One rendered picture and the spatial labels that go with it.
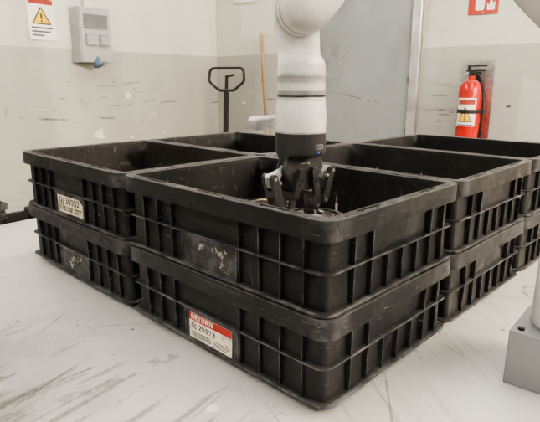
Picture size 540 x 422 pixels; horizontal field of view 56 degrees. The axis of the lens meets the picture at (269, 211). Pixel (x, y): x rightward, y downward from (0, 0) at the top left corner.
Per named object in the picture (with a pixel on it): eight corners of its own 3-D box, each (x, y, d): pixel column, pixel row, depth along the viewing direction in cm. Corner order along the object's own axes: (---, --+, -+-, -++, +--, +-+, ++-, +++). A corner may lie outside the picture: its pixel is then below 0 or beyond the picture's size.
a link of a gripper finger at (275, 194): (264, 171, 74) (277, 204, 77) (256, 177, 73) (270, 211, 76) (277, 173, 72) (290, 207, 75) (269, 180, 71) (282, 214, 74)
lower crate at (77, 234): (260, 267, 104) (260, 210, 101) (130, 313, 83) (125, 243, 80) (151, 229, 131) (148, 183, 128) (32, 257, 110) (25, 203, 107)
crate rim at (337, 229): (460, 198, 72) (462, 182, 71) (329, 246, 51) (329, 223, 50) (260, 167, 99) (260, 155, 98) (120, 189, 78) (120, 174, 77)
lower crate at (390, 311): (448, 332, 77) (455, 257, 74) (323, 425, 56) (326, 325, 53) (260, 267, 104) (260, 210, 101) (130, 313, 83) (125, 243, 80)
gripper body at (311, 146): (298, 131, 70) (296, 198, 72) (338, 127, 75) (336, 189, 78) (262, 127, 75) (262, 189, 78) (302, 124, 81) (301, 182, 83)
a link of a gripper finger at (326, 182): (332, 165, 80) (320, 201, 79) (339, 168, 81) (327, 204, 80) (320, 163, 82) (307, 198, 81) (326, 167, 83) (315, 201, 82)
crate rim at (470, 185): (533, 172, 93) (535, 159, 92) (460, 198, 72) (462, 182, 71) (352, 152, 120) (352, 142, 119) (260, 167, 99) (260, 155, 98)
